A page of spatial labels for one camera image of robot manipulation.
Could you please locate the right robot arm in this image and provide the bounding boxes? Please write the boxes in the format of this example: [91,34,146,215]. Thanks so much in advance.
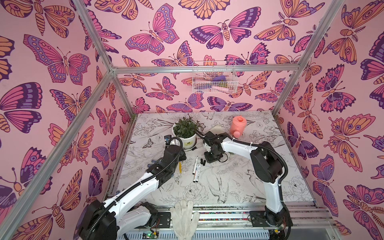
[202,132,291,228]

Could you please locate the wire basket on wall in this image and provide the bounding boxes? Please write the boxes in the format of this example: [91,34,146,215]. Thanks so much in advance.
[191,64,239,95]

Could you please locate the green circuit board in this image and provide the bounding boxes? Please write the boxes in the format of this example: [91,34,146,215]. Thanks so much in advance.
[142,231,159,240]

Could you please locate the white marker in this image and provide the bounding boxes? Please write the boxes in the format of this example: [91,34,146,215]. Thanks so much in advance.
[193,157,200,175]
[195,164,202,183]
[194,164,201,183]

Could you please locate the white knit glove front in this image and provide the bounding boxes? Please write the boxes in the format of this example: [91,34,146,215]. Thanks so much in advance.
[170,200,200,240]

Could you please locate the potted green plant white pot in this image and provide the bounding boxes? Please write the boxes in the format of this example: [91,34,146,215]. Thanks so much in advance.
[172,117,199,150]

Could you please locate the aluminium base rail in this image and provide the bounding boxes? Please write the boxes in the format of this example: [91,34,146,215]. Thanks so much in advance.
[80,203,343,240]

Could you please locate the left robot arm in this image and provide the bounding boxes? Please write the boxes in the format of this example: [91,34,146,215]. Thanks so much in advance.
[78,145,186,240]

